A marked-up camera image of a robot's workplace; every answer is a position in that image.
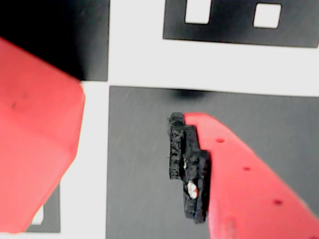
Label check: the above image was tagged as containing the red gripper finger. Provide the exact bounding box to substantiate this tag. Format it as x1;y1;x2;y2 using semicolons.
166;112;319;239

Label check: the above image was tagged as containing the red cube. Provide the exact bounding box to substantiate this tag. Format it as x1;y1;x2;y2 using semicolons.
0;36;86;234

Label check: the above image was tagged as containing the checkerboard marker mat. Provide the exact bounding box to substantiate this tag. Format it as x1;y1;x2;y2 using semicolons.
0;0;319;239

